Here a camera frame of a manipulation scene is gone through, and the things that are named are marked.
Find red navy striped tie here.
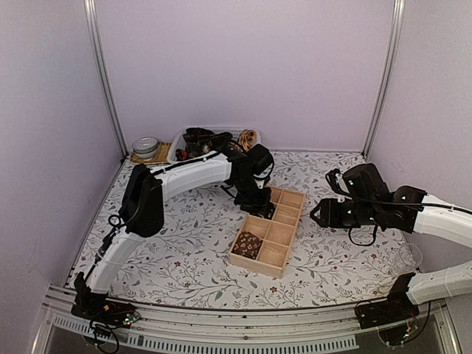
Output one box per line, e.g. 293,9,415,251
176,149,187,162

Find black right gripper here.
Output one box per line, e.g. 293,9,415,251
311,198,381,228

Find woven bamboo mat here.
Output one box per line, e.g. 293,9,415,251
130,142,171,164

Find front aluminium rail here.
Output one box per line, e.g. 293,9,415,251
32,286,462,353

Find aluminium frame post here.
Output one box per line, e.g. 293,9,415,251
83,0,128,159
362,0,406,158

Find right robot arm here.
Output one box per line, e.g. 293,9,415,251
310,163,471,329

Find left aluminium frame post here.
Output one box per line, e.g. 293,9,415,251
83,0,128,159

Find patterned ceramic bowl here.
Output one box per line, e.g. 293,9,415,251
132,136,159,160

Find wooden divided box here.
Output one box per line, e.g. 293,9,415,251
229,187,305,279

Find clear plastic cup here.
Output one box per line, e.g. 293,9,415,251
390,243,423,277

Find rolled dark tie in box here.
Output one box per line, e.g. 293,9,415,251
232,231,263,260

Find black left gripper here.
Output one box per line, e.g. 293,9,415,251
233,176,272,215

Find right aluminium frame post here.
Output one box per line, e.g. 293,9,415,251
362,0,406,158

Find dark floral brown tie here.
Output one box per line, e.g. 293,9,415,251
183,128,233,159

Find yellow beetle print tie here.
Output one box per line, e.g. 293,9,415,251
237,130,257,152

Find black white floral tie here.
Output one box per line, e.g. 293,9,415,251
251,208,274,220

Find white plastic basket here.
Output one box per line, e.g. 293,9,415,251
167,126,262,164

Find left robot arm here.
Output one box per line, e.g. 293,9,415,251
72,142,274,325

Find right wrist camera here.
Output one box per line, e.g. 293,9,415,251
325,168,350,203

